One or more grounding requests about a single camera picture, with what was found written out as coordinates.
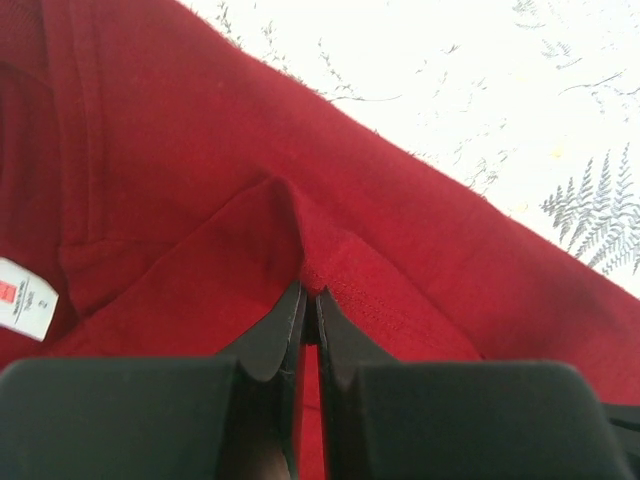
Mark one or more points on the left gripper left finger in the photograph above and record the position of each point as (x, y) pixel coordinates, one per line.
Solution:
(233, 415)

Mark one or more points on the floral table mat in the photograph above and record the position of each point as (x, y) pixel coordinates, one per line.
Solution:
(532, 104)

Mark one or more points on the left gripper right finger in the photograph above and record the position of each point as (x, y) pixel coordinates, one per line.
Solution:
(388, 419)

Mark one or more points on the red t shirt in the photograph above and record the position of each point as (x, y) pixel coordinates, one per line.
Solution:
(161, 189)

